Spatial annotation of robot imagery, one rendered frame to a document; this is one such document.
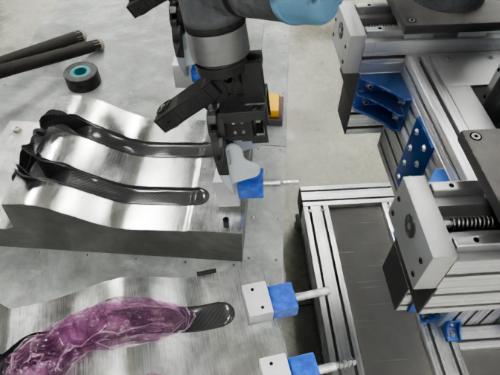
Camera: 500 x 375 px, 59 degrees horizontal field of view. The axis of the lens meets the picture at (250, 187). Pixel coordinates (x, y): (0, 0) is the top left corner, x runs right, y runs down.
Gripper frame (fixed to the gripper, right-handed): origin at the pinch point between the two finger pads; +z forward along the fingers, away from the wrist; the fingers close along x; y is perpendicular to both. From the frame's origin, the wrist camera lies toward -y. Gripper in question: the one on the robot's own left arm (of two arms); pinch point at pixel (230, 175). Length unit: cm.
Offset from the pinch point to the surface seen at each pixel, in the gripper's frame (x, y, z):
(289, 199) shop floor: 82, 2, 85
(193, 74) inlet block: 26.3, -10.0, -4.4
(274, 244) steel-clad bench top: -1.3, 5.7, 15.7
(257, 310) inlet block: -18.5, 4.4, 9.5
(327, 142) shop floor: 116, 19, 83
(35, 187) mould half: -4.1, -30.5, -2.9
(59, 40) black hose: 51, -50, -4
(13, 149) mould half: 11.3, -44.1, 0.6
